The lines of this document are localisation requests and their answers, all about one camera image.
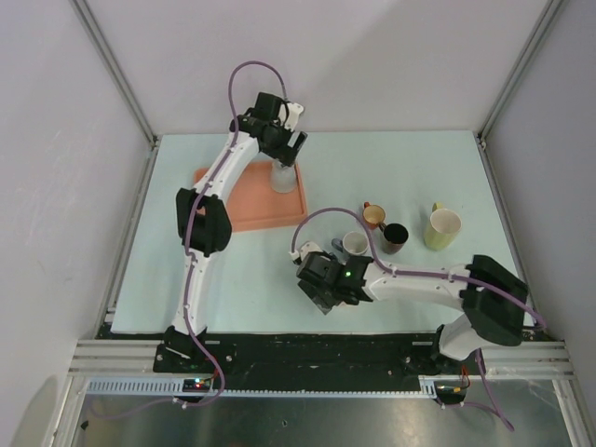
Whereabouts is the clear glass mug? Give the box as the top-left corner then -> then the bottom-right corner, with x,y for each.
270,160 -> 297,194

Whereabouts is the grey blue mug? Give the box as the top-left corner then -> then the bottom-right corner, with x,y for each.
332,232 -> 370,256

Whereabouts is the orange mug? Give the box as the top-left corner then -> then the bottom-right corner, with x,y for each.
362,202 -> 386,230

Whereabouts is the brown mug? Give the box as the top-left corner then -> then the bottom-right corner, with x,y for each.
379,223 -> 409,254

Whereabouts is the yellow faceted mug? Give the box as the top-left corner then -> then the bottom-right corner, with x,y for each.
423,202 -> 462,251

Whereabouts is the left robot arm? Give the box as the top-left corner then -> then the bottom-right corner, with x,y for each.
172,92 -> 307,335

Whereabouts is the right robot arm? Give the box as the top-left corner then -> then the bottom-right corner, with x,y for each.
292,244 -> 529,373

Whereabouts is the salmon plastic tray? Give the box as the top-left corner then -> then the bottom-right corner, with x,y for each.
193,158 -> 309,234

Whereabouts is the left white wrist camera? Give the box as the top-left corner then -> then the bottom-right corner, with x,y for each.
278,101 -> 305,132

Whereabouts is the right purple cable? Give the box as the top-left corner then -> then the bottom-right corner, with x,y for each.
290,206 -> 547,430

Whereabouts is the purple cable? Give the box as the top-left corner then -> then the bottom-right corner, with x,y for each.
86,60 -> 288,420
290,206 -> 547,430

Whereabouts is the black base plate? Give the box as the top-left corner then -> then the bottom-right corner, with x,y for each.
153,330 -> 478,391

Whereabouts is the white cable duct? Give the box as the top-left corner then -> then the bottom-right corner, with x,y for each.
87,377 -> 462,399

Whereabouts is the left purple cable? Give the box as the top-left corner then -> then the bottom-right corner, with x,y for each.
86,60 -> 288,420

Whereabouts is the left aluminium frame post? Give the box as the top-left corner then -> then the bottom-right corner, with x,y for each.
69,0 -> 158,151

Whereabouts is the aluminium frame post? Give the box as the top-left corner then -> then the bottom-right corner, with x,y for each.
69,0 -> 158,151
476,0 -> 568,148

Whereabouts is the aluminium front rail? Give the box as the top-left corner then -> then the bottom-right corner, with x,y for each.
68,340 -> 576,380

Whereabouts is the right aluminium frame post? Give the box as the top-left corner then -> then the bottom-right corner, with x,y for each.
476,0 -> 568,148

